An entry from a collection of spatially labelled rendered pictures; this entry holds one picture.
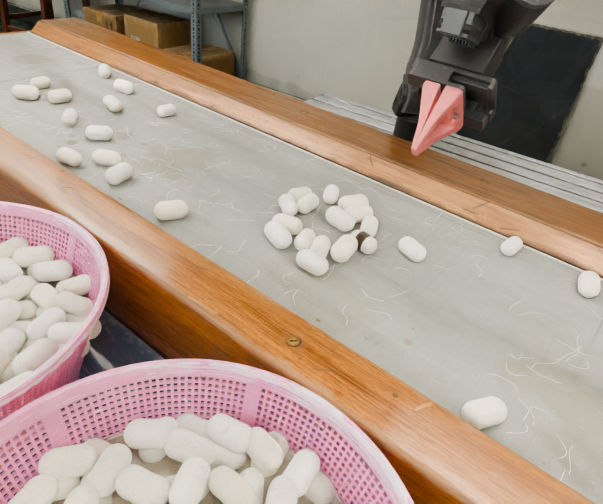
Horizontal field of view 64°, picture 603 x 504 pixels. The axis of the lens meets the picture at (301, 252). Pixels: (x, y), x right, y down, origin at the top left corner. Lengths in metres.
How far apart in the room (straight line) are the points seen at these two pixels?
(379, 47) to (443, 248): 2.20
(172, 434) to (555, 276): 0.42
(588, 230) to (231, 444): 0.47
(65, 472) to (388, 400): 0.21
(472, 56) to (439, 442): 0.43
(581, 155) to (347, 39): 1.28
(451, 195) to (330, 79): 2.27
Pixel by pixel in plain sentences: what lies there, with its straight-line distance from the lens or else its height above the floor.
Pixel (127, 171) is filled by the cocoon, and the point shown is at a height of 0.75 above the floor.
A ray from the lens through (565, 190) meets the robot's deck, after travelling 1.01.
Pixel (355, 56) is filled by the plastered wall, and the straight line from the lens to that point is 2.77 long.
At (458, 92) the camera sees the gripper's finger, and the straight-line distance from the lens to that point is 0.59.
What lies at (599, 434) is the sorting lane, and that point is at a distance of 0.44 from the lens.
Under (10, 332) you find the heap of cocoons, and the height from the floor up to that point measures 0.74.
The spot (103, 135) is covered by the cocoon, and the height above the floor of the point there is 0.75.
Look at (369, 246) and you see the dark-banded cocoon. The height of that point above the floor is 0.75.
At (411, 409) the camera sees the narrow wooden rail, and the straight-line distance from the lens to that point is 0.35.
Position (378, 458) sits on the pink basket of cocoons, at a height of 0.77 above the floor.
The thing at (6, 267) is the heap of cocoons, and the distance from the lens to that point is 0.49.
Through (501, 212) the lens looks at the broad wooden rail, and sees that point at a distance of 0.63.
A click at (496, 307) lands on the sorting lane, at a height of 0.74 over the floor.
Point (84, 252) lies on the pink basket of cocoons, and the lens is 0.48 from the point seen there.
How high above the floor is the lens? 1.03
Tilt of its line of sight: 35 degrees down
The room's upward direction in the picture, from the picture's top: 8 degrees clockwise
